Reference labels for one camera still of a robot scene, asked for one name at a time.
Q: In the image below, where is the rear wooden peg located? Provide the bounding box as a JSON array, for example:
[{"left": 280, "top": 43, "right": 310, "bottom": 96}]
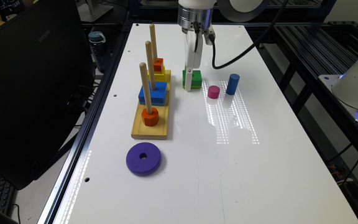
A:
[{"left": 149, "top": 24, "right": 158, "bottom": 63}]

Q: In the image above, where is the middle wooden peg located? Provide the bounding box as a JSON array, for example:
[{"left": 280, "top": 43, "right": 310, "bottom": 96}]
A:
[{"left": 145, "top": 41, "right": 156, "bottom": 91}]

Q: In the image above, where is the yellow square block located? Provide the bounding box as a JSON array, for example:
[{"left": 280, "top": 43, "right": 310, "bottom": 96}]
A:
[{"left": 154, "top": 67, "right": 166, "bottom": 82}]

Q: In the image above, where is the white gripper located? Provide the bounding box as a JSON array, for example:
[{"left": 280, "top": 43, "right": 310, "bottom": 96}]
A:
[{"left": 182, "top": 27, "right": 215, "bottom": 91}]

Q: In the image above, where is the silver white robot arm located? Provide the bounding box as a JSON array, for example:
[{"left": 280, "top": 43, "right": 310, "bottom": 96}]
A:
[{"left": 178, "top": 0, "right": 268, "bottom": 91}]

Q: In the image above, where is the small orange square block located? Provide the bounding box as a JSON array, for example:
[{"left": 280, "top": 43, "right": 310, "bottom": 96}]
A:
[{"left": 154, "top": 58, "right": 164, "bottom": 72}]

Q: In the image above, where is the wooden peg base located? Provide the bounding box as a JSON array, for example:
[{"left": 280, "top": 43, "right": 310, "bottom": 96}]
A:
[{"left": 131, "top": 70, "right": 171, "bottom": 140}]

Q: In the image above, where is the front wooden peg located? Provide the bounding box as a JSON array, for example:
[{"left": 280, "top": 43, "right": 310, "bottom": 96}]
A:
[{"left": 139, "top": 62, "right": 153, "bottom": 115}]

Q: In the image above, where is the orange octagon block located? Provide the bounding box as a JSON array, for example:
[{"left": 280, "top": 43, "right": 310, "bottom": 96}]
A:
[{"left": 142, "top": 108, "right": 159, "bottom": 126}]

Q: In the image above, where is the dark water bottle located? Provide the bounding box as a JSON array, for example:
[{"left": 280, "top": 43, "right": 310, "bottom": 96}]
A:
[{"left": 88, "top": 31, "right": 111, "bottom": 73}]

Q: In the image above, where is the blue tall cylinder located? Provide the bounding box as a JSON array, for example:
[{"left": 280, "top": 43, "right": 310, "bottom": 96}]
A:
[{"left": 226, "top": 73, "right": 240, "bottom": 95}]

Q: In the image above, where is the grey monitor stand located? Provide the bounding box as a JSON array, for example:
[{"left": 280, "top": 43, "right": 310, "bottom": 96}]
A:
[{"left": 77, "top": 0, "right": 114, "bottom": 22}]

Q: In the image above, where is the wooden peg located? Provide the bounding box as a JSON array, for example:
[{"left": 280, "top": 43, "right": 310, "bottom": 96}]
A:
[
  {"left": 145, "top": 41, "right": 156, "bottom": 91},
  {"left": 149, "top": 24, "right": 158, "bottom": 63},
  {"left": 139, "top": 62, "right": 153, "bottom": 115}
]

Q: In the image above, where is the blue square block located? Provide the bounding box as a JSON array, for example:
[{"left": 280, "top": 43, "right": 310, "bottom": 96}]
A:
[{"left": 138, "top": 82, "right": 168, "bottom": 106}]

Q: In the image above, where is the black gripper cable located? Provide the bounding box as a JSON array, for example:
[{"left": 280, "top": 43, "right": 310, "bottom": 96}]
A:
[{"left": 209, "top": 0, "right": 290, "bottom": 70}]

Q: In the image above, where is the black samsung monitor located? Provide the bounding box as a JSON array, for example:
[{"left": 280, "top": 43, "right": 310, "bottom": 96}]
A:
[{"left": 0, "top": 0, "right": 94, "bottom": 189}]

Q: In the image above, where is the purple ring disc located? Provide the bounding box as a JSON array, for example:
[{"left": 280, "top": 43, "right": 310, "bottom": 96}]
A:
[{"left": 126, "top": 142, "right": 162, "bottom": 176}]

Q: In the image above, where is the green square block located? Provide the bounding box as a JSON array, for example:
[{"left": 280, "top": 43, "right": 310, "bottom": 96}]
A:
[{"left": 183, "top": 70, "right": 203, "bottom": 89}]

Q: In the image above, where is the pink short cylinder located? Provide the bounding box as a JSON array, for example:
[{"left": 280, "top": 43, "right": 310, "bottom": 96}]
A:
[{"left": 208, "top": 85, "right": 220, "bottom": 99}]

